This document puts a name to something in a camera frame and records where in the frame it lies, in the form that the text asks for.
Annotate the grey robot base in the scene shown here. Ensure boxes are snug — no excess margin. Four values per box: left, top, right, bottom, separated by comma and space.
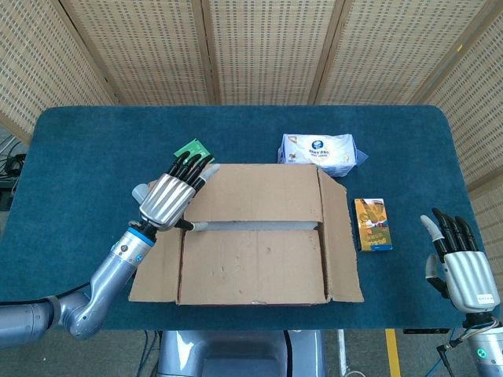
156, 329, 327, 377

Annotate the black cable bundle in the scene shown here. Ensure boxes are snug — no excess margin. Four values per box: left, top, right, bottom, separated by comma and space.
0, 137, 27, 197

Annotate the green sachet packet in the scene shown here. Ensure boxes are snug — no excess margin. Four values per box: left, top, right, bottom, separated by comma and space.
173, 137, 211, 163

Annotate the white plastic squeeze bottle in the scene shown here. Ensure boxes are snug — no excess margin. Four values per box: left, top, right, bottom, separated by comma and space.
131, 183, 149, 205

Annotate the white blue tissue pack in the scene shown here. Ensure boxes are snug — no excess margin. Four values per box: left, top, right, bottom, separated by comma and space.
277, 133, 370, 180

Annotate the red taped cardboard box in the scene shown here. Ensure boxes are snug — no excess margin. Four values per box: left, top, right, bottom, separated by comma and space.
128, 163, 365, 306

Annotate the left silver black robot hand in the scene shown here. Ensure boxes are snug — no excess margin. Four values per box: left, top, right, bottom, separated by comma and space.
139, 154, 221, 232

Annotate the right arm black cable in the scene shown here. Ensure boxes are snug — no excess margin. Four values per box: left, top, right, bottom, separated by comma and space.
435, 337, 472, 377

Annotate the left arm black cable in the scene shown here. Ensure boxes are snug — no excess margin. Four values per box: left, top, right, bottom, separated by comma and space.
0, 288, 92, 306

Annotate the orange yellow printed carton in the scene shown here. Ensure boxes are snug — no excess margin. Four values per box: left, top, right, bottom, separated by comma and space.
353, 197, 394, 252

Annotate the woven wooden folding screen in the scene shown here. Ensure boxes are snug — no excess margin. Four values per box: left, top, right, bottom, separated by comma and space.
0, 0, 503, 189

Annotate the white foam insert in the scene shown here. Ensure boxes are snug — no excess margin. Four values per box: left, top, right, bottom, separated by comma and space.
204, 220, 319, 232

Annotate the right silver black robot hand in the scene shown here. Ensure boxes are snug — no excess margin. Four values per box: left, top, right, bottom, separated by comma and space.
420, 207, 502, 313

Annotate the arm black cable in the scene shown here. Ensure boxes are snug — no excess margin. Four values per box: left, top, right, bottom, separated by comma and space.
435, 337, 472, 377
0, 288, 92, 306

